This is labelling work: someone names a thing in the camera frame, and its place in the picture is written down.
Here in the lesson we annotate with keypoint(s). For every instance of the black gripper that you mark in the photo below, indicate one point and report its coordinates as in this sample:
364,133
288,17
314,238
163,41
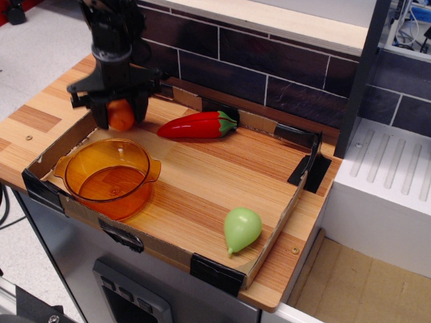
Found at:
111,81

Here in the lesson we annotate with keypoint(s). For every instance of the orange toy carrot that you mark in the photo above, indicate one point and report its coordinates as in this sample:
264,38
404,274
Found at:
120,115

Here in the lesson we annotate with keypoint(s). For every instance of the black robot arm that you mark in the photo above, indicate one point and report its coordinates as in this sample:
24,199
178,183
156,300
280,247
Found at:
116,28

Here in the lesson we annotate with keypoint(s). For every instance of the transparent orange plastic pot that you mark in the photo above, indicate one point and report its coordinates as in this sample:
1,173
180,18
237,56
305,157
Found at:
111,176

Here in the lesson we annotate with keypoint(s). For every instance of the cardboard fence with black tape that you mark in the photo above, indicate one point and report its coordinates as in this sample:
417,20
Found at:
200,182

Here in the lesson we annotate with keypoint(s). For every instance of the red toy chili pepper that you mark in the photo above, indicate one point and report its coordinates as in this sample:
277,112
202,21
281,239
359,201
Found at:
203,125

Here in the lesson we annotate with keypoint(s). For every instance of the green toy pear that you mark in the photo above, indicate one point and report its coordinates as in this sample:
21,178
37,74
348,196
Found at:
242,227

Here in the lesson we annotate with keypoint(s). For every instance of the grey toy oven panel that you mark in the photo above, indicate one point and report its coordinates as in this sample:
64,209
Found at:
127,300

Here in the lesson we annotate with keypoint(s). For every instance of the white toy sink drainboard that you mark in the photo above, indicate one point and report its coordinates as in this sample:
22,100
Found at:
379,203

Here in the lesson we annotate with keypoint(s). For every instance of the dark grey vertical post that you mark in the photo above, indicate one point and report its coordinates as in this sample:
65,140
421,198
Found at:
368,56

